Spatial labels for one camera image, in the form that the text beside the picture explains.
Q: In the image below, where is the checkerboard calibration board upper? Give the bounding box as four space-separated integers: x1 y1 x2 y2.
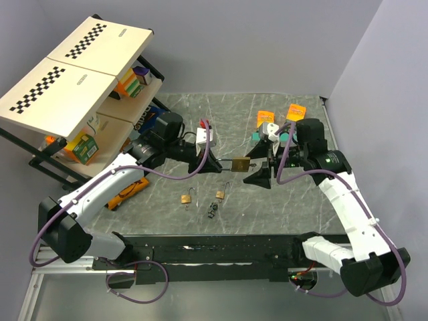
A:
47 17 154 80

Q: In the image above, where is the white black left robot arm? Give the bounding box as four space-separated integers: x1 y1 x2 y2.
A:
34 112 221 269

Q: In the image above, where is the black key bunch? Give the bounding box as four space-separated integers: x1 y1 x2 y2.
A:
207 201 219 219

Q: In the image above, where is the small brass padlock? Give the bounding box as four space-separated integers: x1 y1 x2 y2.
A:
181 187 196 205
215 182 231 202

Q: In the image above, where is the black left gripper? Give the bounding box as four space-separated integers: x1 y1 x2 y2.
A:
165 139 222 175

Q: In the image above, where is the orange yellow box left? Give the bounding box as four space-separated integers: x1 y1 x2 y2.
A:
256 110 275 128

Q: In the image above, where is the teal oreo box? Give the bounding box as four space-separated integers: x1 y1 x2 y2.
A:
251 132 289 146

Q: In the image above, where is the black frame wooden shelf rack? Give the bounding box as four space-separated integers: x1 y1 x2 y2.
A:
0 13 165 208

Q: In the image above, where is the green orange box on shelf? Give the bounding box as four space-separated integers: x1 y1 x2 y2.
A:
64 132 99 165

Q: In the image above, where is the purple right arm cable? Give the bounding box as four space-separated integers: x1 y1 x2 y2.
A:
276 122 407 308

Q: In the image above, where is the orange yellow box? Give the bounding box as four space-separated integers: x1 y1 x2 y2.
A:
286 104 306 122
256 110 275 128

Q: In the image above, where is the small brass padlock left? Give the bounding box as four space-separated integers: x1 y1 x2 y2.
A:
181 187 196 205

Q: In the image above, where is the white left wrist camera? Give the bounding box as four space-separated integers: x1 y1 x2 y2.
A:
195 120 217 155

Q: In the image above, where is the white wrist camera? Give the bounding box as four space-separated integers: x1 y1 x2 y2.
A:
195 120 217 155
258 122 280 147

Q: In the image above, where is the blue doritos bag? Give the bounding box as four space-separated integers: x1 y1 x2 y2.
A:
134 105 165 134

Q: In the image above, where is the checkerboard calibration board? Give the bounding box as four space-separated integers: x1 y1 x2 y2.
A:
1 58 117 140
47 17 154 80

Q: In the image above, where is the cardboard box on shelf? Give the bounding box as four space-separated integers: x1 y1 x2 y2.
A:
82 114 132 138

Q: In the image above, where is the purple white small box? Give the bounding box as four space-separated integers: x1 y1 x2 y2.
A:
132 66 152 86

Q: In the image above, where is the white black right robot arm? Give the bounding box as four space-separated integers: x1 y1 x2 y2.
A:
244 118 411 306

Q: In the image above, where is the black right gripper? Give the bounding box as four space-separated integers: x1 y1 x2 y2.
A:
243 139 308 189

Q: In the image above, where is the orange snack bag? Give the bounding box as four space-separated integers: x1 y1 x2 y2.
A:
105 177 150 211

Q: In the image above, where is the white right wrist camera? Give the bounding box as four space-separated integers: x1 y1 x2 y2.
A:
258 122 280 147

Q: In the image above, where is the small brass padlock right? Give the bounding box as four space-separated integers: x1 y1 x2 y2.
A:
215 182 231 202

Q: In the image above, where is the large brass padlock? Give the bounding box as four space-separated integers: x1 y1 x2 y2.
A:
218 156 251 173

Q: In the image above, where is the orange yellow box right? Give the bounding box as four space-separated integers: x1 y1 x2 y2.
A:
286 104 306 122

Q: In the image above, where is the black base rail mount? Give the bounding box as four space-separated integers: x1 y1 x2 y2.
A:
92 234 319 285

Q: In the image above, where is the checkerboard calibration board lower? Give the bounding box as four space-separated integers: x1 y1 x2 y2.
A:
1 58 117 140

